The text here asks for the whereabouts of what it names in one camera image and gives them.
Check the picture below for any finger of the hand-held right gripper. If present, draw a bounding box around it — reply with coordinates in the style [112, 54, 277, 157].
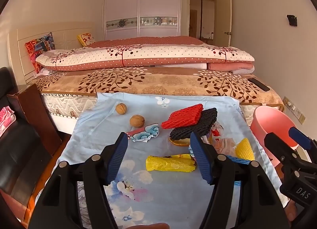
[288, 127, 317, 162]
[264, 132, 304, 178]

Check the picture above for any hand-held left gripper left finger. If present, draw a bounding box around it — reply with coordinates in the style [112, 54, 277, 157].
[27, 132, 129, 229]

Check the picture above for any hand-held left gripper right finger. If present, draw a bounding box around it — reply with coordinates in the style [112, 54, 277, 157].
[189, 132, 290, 229]

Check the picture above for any pink plastic bin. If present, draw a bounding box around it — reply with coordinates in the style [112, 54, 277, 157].
[250, 106, 301, 167]

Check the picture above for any yellow plastic bag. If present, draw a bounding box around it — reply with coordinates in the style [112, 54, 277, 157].
[146, 153, 196, 173]

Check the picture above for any yellow foam net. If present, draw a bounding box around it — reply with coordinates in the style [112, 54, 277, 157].
[235, 138, 255, 161]

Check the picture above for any blue foam net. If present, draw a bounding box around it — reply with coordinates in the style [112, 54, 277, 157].
[226, 155, 252, 186]

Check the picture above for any black foam net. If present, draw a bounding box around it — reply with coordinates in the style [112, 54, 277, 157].
[169, 108, 218, 143]

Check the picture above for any cloud print wrapper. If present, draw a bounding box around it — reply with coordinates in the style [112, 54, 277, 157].
[126, 123, 160, 143]

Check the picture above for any red foam net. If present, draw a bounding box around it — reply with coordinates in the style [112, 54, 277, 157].
[161, 104, 204, 130]

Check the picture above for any person's left hand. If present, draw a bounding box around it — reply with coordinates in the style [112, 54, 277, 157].
[132, 223, 171, 229]

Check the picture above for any clear snack wrapper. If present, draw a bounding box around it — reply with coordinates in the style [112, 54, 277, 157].
[208, 122, 241, 160]

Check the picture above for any light blue floral cloth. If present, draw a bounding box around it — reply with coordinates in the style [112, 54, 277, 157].
[35, 92, 288, 229]

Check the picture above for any black smartphone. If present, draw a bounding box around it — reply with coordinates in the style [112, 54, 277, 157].
[248, 77, 270, 92]

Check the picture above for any bed with floral quilt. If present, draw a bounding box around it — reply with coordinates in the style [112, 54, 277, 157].
[35, 67, 284, 107]

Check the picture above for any pink folded blanket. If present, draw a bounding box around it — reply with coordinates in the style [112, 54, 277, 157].
[158, 62, 255, 74]

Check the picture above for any black leather chair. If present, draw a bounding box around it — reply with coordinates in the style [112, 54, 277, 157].
[0, 67, 53, 207]

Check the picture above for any dark wooden nightstand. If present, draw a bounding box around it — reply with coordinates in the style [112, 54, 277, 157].
[7, 84, 62, 156]

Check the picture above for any dotted tree print quilt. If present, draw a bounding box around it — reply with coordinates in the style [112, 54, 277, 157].
[35, 36, 255, 71]

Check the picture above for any pink patterned cloth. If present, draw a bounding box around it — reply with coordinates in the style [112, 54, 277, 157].
[0, 106, 16, 136]

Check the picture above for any yellow floral pillow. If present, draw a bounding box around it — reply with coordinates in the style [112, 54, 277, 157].
[77, 33, 97, 47]

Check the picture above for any cream bed headboard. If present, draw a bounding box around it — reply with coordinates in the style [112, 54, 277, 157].
[7, 22, 96, 78]

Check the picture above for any colourful patchwork pillow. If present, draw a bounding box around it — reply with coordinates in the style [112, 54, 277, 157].
[25, 32, 56, 73]

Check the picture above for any cream room door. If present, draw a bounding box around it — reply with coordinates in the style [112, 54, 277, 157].
[215, 0, 232, 46]

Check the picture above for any hallway closet door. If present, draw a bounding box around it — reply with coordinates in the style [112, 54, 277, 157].
[190, 0, 216, 40]

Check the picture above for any white sliding door wardrobe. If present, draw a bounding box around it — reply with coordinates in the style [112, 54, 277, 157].
[103, 0, 181, 41]

